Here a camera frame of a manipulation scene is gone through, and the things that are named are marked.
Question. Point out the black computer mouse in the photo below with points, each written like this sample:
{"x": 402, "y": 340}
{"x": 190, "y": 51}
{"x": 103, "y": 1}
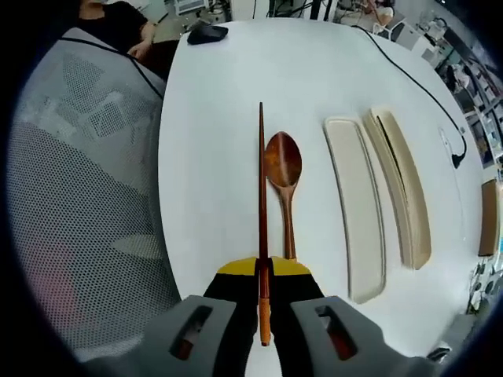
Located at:
{"x": 207, "y": 34}

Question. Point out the beige cutlery case base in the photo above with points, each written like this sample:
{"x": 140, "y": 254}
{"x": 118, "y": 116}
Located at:
{"x": 414, "y": 204}

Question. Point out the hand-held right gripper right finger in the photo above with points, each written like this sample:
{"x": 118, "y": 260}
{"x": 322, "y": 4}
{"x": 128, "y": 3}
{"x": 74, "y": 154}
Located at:
{"x": 334, "y": 334}

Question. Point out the brown cardboard box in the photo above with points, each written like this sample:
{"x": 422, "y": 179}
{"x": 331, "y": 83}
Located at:
{"x": 489, "y": 216}

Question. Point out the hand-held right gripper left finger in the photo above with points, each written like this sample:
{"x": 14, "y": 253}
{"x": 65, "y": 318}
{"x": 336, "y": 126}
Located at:
{"x": 184, "y": 334}

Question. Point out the brown wooden chopstick utensil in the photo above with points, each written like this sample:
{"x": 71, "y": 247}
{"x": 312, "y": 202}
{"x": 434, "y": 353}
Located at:
{"x": 263, "y": 220}

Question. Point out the grey mesh office chair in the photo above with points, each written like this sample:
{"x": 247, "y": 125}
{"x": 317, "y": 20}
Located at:
{"x": 86, "y": 196}

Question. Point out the beige cutlery case lid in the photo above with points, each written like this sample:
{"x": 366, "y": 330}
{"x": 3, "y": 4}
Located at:
{"x": 359, "y": 212}

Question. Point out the brown wooden spoon utensil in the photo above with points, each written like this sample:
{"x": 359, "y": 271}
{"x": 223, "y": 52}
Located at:
{"x": 283, "y": 161}

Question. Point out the white power strip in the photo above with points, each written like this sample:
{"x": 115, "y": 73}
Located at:
{"x": 443, "y": 137}

